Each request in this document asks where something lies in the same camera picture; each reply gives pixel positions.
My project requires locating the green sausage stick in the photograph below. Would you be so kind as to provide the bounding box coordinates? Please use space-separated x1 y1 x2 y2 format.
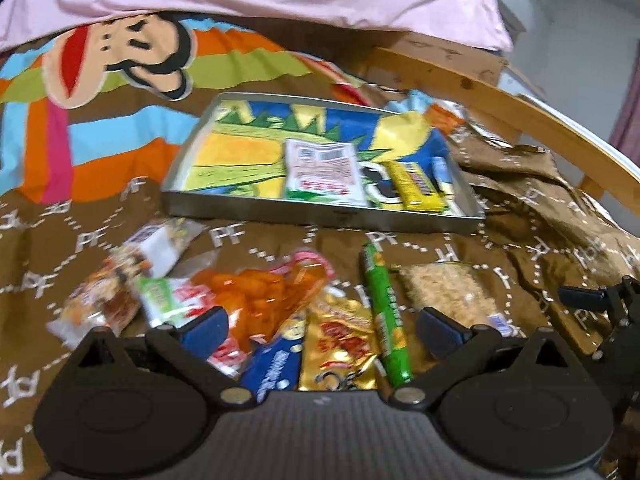
360 242 414 389

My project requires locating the printed brown blanket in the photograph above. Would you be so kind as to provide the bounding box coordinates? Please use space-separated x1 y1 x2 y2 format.
0 10 640 480

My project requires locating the wooden bed frame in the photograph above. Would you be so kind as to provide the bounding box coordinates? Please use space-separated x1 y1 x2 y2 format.
369 47 640 202

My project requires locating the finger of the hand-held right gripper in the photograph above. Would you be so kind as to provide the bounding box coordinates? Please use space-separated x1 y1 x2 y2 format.
558 275 640 366

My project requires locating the yellow snack packet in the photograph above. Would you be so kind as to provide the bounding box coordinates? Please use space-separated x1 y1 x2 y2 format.
384 160 448 213

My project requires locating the blue white small packet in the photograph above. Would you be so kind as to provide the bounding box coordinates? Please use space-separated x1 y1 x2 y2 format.
431 156 454 196

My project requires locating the gold snack packet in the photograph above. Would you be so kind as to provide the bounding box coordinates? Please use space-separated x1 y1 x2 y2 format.
298 292 380 392

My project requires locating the green white snack packet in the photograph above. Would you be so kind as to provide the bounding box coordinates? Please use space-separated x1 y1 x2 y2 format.
135 275 253 378

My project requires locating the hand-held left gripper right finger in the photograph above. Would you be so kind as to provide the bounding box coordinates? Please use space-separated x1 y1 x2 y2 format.
387 306 576 408

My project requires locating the clear nut bar packet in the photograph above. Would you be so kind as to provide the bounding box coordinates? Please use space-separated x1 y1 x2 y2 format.
46 219 205 339

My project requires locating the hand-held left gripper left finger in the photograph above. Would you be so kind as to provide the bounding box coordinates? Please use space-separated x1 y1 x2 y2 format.
70 306 254 407

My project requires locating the metal tray with cartoon print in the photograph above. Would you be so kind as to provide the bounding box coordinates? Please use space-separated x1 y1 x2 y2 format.
161 92 487 235

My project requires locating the white red snack packet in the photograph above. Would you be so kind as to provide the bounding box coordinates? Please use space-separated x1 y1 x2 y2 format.
284 138 372 207

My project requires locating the orange snack bag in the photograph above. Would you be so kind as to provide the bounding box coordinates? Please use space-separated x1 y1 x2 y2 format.
192 249 337 357

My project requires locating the blue snack packet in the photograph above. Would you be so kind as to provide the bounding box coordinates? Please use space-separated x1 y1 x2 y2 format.
240 310 309 404

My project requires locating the pink curtain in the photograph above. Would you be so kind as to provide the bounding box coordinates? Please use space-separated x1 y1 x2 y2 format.
609 91 640 162

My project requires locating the clear crisp bar packet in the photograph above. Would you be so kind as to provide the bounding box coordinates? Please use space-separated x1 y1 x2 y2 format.
397 263 522 342

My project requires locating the brown cardboard sheet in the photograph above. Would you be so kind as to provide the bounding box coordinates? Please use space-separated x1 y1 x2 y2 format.
387 30 507 87

